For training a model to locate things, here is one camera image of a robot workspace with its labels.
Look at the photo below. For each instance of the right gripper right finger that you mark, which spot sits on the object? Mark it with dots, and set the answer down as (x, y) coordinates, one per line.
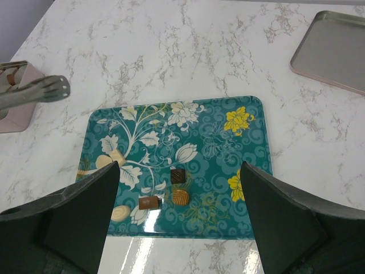
(298, 232)

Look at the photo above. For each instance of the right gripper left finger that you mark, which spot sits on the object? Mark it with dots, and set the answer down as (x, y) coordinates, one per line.
(63, 232)

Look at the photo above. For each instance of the brown rectangular chocolate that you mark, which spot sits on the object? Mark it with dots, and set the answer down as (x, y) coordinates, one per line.
(149, 203)

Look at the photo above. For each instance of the metal tongs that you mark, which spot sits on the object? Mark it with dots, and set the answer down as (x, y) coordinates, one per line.
(45, 90)

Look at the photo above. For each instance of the white oval chocolate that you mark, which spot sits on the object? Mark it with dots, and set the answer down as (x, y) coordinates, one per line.
(120, 213)

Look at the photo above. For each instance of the orange round chocolate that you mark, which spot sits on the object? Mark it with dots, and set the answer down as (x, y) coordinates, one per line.
(180, 197)

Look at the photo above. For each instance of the dark ridged square chocolate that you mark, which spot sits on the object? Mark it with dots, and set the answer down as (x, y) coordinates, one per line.
(178, 176)

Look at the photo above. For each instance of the pink chocolate box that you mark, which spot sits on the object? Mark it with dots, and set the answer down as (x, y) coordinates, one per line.
(17, 109)

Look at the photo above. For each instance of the teal floral tray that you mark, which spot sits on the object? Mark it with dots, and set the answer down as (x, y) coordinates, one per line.
(208, 138)

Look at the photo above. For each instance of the metal box lid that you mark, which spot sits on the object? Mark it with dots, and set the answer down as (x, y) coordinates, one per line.
(332, 51)

